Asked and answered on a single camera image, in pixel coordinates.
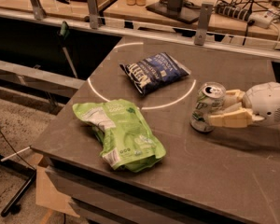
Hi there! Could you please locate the black monitor stand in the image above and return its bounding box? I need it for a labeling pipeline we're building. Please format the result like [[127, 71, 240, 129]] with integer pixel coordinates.
[[146, 0, 200, 24]]

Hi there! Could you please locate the black floor stand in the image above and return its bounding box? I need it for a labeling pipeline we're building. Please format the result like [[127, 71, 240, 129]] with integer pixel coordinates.
[[0, 119, 37, 218]]

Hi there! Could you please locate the middle metal rail bracket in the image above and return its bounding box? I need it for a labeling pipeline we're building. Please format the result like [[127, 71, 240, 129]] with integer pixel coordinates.
[[87, 0, 100, 29]]

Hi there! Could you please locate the glass barrier rail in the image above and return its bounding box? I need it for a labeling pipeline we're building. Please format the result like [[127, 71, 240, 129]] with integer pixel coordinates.
[[0, 8, 280, 62]]

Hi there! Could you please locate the green-handled tool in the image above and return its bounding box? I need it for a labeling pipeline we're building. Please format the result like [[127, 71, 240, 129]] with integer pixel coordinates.
[[57, 21, 78, 78]]

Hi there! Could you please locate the blue kettle chip bag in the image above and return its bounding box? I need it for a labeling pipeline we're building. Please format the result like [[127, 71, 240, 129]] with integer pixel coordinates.
[[119, 52, 190, 95]]

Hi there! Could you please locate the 7up soda can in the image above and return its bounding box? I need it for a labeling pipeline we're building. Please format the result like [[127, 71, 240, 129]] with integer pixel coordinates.
[[190, 82, 226, 133]]

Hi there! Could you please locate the left metal rail bracket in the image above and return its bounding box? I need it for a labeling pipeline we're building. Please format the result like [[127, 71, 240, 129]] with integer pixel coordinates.
[[30, 0, 46, 21]]

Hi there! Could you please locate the green rice chip bag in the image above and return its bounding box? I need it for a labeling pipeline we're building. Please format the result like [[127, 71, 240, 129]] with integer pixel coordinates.
[[73, 99, 166, 173]]

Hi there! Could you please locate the power strip with cables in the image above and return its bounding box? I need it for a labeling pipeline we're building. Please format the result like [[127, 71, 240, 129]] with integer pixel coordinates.
[[214, 0, 280, 29]]

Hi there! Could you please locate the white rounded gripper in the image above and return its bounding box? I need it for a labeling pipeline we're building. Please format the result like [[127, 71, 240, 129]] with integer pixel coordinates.
[[207, 82, 280, 128]]

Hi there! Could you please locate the metal rail bracket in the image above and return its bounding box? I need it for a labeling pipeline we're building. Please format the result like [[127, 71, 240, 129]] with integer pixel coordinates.
[[87, 0, 100, 29], [194, 2, 214, 46], [30, 0, 46, 21]]

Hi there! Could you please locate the cardboard box under table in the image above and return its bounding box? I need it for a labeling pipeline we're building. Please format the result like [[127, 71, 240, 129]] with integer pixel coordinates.
[[35, 156, 79, 217]]

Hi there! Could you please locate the right metal rail bracket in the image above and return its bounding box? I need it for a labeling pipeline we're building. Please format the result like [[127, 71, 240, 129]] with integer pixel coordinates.
[[194, 2, 214, 46]]

